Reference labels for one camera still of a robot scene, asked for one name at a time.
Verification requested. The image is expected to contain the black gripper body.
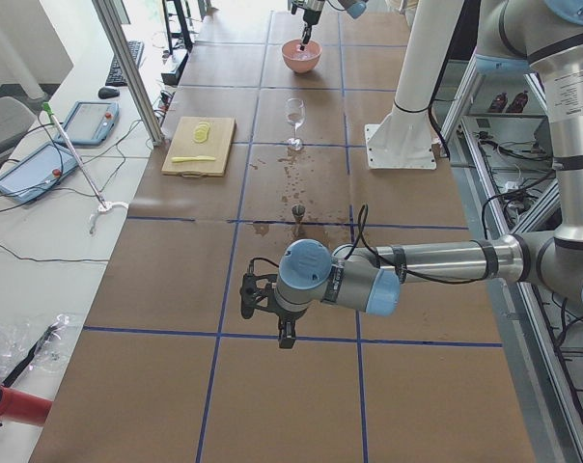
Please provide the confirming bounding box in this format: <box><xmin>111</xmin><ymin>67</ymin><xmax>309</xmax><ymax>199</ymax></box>
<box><xmin>300</xmin><ymin>0</ymin><xmax>324</xmax><ymax>24</ymax></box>
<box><xmin>278</xmin><ymin>313</ymin><xmax>302</xmax><ymax>334</ymax></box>

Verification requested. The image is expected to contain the steel double jigger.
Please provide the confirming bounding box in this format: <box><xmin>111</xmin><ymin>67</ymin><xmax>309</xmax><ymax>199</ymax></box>
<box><xmin>291</xmin><ymin>204</ymin><xmax>305</xmax><ymax>237</ymax></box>

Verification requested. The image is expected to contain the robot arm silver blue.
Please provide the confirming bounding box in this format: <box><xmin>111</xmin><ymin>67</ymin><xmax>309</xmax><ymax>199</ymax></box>
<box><xmin>268</xmin><ymin>1</ymin><xmax>583</xmax><ymax>348</ymax></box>
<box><xmin>291</xmin><ymin>0</ymin><xmax>367</xmax><ymax>50</ymax></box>

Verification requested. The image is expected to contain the pile of clear ice cubes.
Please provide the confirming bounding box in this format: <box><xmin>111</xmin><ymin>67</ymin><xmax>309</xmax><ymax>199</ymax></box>
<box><xmin>291</xmin><ymin>47</ymin><xmax>316</xmax><ymax>62</ymax></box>

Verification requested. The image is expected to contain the clear wine glass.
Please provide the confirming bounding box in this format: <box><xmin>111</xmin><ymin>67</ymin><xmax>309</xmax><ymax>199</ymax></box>
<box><xmin>286</xmin><ymin>97</ymin><xmax>305</xmax><ymax>151</ymax></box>

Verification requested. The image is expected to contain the pink bowl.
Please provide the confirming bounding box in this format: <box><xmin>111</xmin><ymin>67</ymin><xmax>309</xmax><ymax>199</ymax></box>
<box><xmin>281</xmin><ymin>40</ymin><xmax>322</xmax><ymax>73</ymax></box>

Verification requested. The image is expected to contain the bamboo cutting board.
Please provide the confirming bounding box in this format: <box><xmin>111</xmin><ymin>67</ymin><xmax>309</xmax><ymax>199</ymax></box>
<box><xmin>161</xmin><ymin>117</ymin><xmax>236</xmax><ymax>177</ymax></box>

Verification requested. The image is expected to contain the yellow plastic knife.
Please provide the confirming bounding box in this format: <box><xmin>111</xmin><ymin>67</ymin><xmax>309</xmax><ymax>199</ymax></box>
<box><xmin>171</xmin><ymin>155</ymin><xmax>217</xmax><ymax>164</ymax></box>

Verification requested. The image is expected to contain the black keyboard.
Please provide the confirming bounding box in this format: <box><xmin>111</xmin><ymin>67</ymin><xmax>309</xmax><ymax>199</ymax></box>
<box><xmin>104</xmin><ymin>40</ymin><xmax>146</xmax><ymax>87</ymax></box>

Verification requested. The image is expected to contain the black computer mouse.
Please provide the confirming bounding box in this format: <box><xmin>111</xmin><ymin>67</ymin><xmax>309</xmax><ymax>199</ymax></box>
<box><xmin>97</xmin><ymin>87</ymin><xmax>120</xmax><ymax>99</ymax></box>

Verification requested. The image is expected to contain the teach pendant far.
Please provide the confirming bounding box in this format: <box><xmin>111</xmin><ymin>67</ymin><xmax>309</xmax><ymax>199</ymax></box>
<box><xmin>61</xmin><ymin>100</ymin><xmax>120</xmax><ymax>148</ymax></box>

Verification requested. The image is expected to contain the teach pendant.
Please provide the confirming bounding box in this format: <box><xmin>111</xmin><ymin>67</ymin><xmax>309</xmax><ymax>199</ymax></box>
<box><xmin>61</xmin><ymin>100</ymin><xmax>120</xmax><ymax>148</ymax></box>
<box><xmin>0</xmin><ymin>142</ymin><xmax>77</xmax><ymax>204</ymax></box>

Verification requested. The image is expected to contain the clear plastic bag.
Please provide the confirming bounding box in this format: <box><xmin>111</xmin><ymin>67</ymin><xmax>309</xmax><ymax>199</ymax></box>
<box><xmin>0</xmin><ymin>313</ymin><xmax>85</xmax><ymax>386</ymax></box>

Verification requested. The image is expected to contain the purple rod green tip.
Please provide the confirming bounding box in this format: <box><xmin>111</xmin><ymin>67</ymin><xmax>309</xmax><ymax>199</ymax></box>
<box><xmin>42</xmin><ymin>101</ymin><xmax>128</xmax><ymax>235</ymax></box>

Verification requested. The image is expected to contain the teach pendant near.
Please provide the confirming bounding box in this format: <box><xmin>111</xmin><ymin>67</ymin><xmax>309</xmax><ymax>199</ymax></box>
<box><xmin>0</xmin><ymin>142</ymin><xmax>77</xmax><ymax>204</ymax></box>

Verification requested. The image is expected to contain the red cylinder bottle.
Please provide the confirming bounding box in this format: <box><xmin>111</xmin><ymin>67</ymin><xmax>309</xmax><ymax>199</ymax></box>
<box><xmin>0</xmin><ymin>385</ymin><xmax>53</xmax><ymax>426</ymax></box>

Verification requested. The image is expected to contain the grey office chair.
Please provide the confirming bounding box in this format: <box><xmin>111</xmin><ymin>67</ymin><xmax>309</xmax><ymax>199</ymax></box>
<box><xmin>0</xmin><ymin>96</ymin><xmax>36</xmax><ymax>157</ymax></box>

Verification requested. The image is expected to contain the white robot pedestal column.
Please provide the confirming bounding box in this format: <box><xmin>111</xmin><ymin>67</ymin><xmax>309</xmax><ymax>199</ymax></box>
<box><xmin>365</xmin><ymin>0</ymin><xmax>464</xmax><ymax>170</ymax></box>

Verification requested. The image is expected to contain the aluminium frame post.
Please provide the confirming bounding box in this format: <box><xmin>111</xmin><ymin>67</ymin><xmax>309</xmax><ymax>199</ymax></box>
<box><xmin>92</xmin><ymin>0</ymin><xmax>165</xmax><ymax>147</ymax></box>

